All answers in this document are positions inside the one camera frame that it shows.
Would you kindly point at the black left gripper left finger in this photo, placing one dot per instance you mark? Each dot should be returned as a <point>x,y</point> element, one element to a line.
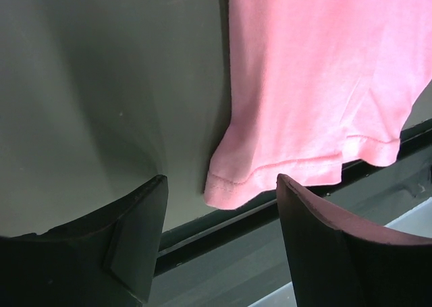
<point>105,258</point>

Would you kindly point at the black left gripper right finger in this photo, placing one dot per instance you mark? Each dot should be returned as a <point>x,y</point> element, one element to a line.
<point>337,258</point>

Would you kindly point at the light pink t shirt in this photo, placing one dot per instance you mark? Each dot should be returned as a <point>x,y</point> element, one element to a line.
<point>316,84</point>

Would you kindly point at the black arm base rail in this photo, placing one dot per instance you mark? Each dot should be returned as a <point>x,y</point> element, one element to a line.
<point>239,259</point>

